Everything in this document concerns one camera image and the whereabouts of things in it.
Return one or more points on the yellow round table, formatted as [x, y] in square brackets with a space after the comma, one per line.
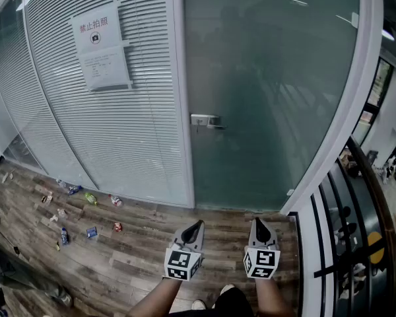
[374, 243]

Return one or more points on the blue flat packet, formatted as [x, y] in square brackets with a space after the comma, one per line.
[92, 232]

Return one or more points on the narrow black framed window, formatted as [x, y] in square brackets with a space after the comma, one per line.
[382, 78]

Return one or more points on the black railing with wooden handrail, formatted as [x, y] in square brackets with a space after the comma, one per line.
[386, 216]

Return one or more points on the blue plastic bottle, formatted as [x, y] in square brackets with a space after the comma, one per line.
[64, 236]

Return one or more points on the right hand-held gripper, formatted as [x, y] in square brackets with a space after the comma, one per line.
[262, 259]

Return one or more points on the person's left forearm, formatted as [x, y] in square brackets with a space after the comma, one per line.
[155, 299]

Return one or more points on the glass partition with white blinds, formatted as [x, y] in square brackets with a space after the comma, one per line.
[135, 127]

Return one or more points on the white ceiling light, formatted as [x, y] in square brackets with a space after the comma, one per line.
[387, 34]

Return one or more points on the person's black shorts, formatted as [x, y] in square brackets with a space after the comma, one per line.
[231, 304]

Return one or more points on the person's right forearm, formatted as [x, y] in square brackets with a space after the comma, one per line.
[270, 299]

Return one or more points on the green plastic bottle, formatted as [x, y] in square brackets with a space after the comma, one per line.
[91, 198]

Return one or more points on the clear plastic bottle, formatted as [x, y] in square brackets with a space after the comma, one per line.
[61, 183]

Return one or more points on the white paper scraps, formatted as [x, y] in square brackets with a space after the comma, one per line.
[5, 177]

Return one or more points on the crumpled white paper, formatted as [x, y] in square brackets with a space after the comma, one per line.
[54, 218]

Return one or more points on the frosted glass door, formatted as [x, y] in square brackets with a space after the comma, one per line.
[267, 94]

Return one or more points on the person's right white shoe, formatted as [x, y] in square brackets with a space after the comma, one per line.
[227, 288]

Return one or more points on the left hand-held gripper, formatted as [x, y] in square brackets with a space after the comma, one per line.
[184, 259]

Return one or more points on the white sheet with small print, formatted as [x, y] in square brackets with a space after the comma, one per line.
[102, 68]

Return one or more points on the person's left white shoe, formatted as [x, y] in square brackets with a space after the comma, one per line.
[198, 304]

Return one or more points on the red and white bottle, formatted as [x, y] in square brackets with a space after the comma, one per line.
[115, 200]

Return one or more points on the white notice with red print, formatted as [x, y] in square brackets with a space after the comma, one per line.
[95, 21]

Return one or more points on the person's white shoe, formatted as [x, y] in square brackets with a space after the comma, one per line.
[198, 304]
[227, 288]

